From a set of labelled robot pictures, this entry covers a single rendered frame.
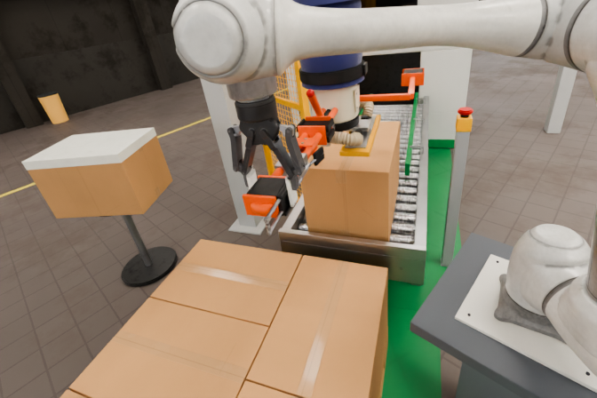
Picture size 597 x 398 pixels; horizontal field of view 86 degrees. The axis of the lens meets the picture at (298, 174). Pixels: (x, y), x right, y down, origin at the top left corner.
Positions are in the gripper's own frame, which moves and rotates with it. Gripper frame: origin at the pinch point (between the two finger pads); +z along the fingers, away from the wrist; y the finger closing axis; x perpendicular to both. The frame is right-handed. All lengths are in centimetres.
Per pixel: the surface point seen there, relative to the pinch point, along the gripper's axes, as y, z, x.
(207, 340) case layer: 42, 73, -4
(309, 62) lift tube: 6, -17, -49
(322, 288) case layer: 7, 73, -38
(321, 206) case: 14, 53, -68
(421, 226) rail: -31, 68, -80
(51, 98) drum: 681, 72, -383
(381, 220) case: -14, 58, -68
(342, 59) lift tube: -5, -17, -50
